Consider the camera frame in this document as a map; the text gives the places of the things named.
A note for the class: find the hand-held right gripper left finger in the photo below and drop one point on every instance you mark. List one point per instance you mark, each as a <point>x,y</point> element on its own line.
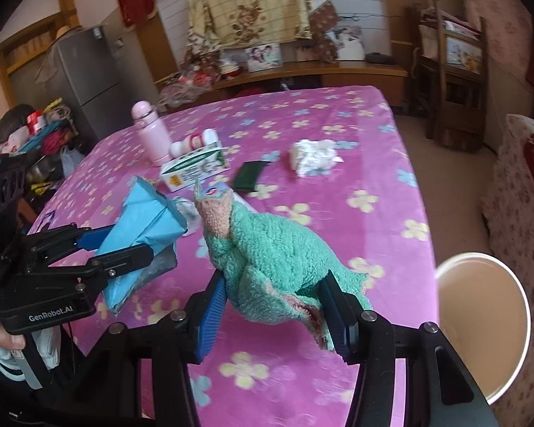
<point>210,316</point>

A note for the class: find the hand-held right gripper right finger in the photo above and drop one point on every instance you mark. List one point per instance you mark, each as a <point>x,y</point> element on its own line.
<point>337,320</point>

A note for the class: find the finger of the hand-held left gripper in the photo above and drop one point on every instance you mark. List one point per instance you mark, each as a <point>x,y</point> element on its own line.
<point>89,238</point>
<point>124,258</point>

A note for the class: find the blue plastic bag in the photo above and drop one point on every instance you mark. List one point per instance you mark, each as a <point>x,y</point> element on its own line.
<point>142,222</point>

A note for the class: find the green terry towel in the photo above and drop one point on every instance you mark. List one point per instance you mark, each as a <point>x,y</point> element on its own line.
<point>276,258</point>

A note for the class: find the green and white carton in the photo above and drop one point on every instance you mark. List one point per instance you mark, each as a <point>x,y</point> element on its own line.
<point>191,169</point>

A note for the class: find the white round bucket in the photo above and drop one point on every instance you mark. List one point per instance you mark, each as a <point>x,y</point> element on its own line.
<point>480,320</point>

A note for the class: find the person's left hand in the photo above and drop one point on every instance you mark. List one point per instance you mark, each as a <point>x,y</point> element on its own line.
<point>10,340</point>

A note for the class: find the crumpled clear wrapper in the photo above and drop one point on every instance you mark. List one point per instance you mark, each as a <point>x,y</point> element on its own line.
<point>189,211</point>

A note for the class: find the white grey shoe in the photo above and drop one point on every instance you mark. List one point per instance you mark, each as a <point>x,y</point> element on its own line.
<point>49,351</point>

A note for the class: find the pile of colourful clothes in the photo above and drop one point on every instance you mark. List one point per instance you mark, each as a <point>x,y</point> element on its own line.
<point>44,138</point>

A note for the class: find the pink thermos bottle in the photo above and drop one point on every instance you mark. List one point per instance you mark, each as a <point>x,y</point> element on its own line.
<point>152,135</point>

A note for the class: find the white bottle with red label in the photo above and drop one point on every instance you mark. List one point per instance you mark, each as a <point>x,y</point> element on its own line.
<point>196,141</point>

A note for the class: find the dark green wallet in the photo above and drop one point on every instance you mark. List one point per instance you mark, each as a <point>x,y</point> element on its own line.
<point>248,175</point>

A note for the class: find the grey refrigerator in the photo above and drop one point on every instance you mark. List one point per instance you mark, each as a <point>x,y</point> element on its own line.
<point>87,75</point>

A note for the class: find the heap of plastic bags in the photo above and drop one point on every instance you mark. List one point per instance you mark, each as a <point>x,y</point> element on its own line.
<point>187,86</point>

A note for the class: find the pink floral tablecloth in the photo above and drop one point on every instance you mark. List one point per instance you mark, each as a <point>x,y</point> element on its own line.
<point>320,115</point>

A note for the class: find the floral covered sofa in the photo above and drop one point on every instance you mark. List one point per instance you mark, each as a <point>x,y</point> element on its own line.
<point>516,213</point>

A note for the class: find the framed couple photo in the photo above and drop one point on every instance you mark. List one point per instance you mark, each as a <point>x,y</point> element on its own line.
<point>262,57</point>

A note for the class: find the wooden cabinet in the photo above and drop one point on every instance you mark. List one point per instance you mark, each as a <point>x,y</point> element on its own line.
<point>338,75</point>

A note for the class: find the wooden chair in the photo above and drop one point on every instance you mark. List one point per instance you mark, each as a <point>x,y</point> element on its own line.
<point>445,80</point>

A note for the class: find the large wedding photo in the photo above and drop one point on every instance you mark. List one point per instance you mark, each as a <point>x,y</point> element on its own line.
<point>348,42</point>

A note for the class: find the yellow floral hanging cloth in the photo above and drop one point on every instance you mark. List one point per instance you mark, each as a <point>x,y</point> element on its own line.
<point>249,4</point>

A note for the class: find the pink floral curtain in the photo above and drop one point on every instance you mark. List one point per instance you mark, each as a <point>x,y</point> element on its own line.
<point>494,18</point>

